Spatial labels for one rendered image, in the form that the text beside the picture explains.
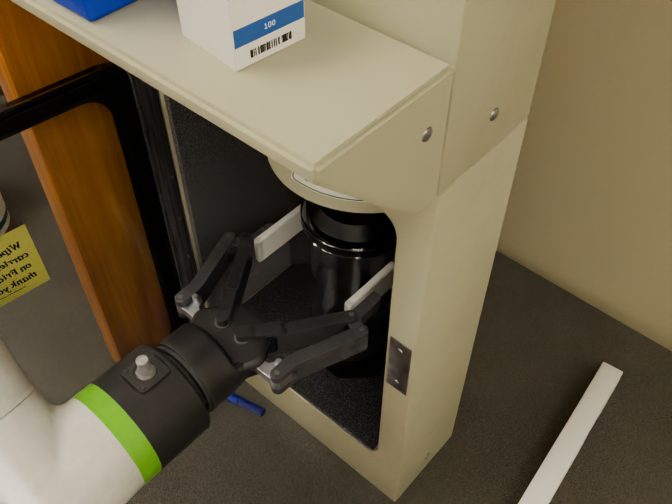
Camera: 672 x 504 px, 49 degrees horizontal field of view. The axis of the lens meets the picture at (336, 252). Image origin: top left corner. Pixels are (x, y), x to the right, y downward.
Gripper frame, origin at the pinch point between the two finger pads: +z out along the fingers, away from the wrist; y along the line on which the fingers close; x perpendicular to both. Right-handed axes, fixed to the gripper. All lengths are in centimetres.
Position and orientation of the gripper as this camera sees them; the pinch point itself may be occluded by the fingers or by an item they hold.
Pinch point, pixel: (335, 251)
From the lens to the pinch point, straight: 73.3
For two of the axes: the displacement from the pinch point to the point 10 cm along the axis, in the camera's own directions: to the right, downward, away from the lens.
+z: 6.6, -5.5, 5.0
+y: -7.5, -4.9, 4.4
